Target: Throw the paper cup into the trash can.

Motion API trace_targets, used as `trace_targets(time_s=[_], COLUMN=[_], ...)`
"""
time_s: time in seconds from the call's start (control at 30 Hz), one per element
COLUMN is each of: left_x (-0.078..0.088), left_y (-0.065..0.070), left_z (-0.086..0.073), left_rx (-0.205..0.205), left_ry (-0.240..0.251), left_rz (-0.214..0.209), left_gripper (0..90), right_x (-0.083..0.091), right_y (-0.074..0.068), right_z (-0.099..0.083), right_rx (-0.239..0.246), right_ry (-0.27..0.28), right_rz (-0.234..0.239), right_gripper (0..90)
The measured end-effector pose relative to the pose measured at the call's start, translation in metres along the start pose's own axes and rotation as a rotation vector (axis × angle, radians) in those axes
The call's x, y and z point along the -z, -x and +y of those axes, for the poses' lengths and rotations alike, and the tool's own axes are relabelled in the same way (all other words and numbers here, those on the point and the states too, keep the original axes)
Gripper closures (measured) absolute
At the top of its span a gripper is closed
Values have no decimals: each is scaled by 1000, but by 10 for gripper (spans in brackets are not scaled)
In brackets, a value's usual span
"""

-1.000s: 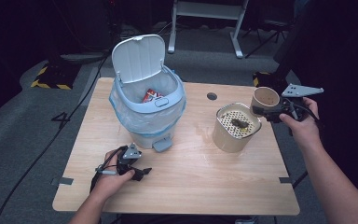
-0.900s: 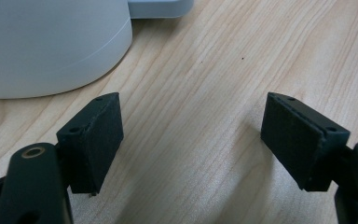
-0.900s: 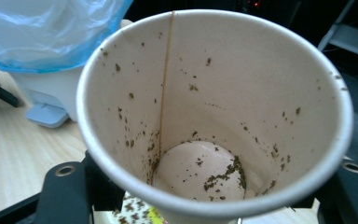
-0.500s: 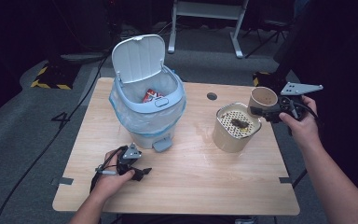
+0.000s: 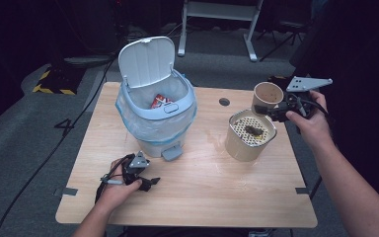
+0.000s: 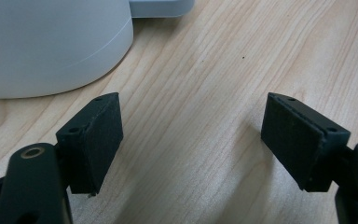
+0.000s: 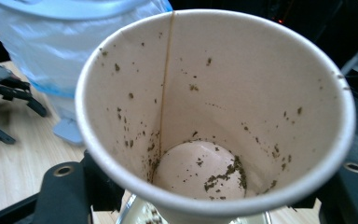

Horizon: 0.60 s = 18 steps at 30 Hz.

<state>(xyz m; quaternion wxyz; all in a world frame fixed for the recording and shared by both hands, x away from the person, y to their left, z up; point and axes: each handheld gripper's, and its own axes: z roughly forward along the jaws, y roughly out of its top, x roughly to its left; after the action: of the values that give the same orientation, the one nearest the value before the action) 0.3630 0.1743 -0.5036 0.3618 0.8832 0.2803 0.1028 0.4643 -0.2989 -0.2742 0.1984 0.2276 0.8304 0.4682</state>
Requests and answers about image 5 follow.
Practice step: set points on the black tripod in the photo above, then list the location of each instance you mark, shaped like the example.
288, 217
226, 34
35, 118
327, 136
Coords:
284, 39

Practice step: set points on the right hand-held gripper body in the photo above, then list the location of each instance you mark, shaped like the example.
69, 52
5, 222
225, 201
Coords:
301, 85

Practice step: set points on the blue and white pedal bin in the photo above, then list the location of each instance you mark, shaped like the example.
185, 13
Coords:
146, 62

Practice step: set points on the person's left hand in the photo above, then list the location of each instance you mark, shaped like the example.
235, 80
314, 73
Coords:
116, 194

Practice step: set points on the person's right hand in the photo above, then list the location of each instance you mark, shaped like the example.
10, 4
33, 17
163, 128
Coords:
314, 128

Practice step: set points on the wet tea leaves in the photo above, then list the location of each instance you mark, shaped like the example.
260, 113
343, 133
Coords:
252, 130

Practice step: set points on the grey tape piece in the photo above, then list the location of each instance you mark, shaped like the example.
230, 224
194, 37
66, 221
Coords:
302, 190
67, 191

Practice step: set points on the clear plastic bin liner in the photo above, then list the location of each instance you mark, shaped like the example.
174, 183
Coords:
151, 126

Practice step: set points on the colourful snack packet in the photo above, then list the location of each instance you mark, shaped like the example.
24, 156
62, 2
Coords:
159, 101

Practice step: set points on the brown paper cup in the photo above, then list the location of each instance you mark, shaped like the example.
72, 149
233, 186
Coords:
260, 98

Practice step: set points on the beige strainer container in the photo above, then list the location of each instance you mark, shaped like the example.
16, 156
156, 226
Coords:
240, 148

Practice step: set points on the white metal stand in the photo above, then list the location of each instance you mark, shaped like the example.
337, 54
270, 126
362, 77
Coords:
181, 39

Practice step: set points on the grey flat stand base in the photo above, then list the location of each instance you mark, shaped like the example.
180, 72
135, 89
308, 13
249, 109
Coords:
87, 61

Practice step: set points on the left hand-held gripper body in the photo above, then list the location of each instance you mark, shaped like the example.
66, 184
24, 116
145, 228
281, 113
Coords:
133, 171

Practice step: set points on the black base with hazard tape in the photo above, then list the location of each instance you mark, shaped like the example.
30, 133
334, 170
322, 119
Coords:
59, 80
278, 78

